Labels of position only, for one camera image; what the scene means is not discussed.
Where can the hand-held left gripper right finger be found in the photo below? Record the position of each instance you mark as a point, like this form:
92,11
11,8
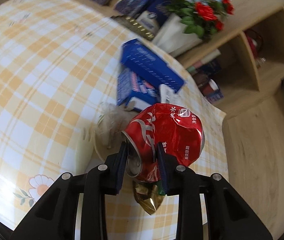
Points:
162,172

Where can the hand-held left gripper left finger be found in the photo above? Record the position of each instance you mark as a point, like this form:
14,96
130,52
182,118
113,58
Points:
122,170

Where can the crushed red soda can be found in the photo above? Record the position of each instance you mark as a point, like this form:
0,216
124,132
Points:
172,132

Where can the blue white striped small box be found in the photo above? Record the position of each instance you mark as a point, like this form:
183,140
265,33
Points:
129,87

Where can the long blue coffee carton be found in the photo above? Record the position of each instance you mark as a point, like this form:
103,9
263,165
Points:
149,65

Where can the gold foil wrapper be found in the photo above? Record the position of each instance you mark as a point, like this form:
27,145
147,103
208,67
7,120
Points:
149,202

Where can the crumpled clear plastic wrapper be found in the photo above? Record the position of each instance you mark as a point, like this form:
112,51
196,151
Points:
111,120

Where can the white paper packet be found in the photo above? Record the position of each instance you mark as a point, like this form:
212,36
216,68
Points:
168,93

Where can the dark blue box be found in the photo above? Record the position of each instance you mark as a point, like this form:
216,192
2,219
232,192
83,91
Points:
213,67

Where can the yellow checked floral tablecloth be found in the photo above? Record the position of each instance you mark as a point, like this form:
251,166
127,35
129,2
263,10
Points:
44,80

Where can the stack of pastel cups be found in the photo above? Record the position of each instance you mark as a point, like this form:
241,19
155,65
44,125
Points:
207,57

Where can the white flower vase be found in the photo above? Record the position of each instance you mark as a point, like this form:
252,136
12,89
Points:
174,35

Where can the gold oval tray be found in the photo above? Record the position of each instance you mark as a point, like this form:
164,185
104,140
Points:
137,26

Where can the small glass bottle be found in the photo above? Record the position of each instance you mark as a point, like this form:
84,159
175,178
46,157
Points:
261,62

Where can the blue box with white label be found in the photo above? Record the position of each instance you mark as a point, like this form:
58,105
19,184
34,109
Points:
154,17

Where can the red basket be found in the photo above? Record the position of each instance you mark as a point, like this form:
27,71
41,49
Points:
252,42

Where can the red rose plant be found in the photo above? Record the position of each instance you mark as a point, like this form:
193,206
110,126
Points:
204,11

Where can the wooden shelf unit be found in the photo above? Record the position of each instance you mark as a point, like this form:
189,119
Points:
257,10

